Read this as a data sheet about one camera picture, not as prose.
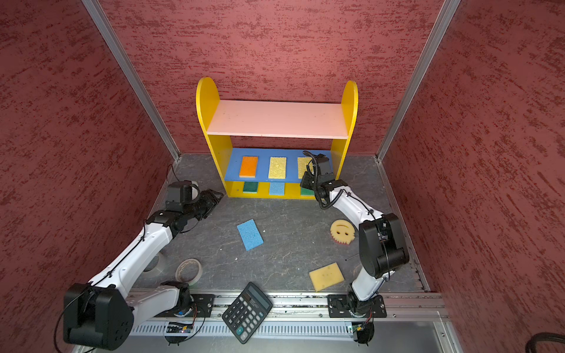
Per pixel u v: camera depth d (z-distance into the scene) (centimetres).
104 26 74
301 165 97
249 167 95
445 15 72
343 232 90
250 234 90
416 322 76
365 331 71
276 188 103
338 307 74
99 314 39
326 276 79
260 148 120
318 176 70
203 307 73
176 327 73
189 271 83
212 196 75
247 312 71
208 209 74
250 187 105
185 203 64
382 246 46
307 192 103
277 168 95
